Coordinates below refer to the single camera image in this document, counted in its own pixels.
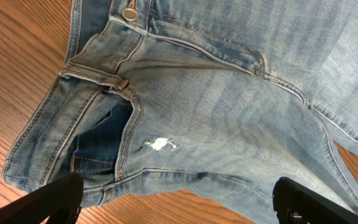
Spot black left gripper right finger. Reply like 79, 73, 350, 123
272, 177, 358, 224

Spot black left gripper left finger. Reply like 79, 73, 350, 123
0, 173, 83, 224

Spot blue denim jeans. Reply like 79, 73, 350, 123
2, 0, 358, 223

